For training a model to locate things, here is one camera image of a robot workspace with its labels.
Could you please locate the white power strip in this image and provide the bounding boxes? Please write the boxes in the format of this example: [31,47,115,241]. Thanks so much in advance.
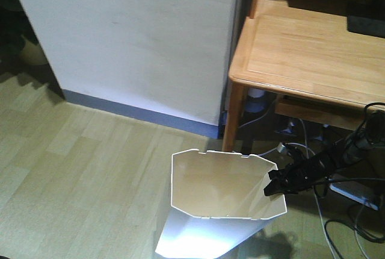
[330,181,380,211]

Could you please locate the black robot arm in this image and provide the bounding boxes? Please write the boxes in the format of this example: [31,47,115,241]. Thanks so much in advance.
[263,102,384,196]

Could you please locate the white plastic trash bin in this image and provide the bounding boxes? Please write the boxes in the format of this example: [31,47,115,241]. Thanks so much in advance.
[155,149,287,258]

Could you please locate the wooden keyboard tray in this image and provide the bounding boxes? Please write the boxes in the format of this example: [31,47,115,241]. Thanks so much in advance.
[275,95,364,130]

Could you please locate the light wooden desk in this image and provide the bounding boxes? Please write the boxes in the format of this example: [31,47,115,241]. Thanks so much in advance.
[222,0,384,151]

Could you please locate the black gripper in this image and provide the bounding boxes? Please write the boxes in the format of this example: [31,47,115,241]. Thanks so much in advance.
[263,144,337,196]

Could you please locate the black monitor stand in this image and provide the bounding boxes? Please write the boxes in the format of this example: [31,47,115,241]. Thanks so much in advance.
[346,0,385,38]

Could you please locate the grey cable under desk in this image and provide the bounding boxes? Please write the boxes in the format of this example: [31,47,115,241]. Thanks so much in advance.
[239,96,277,129]

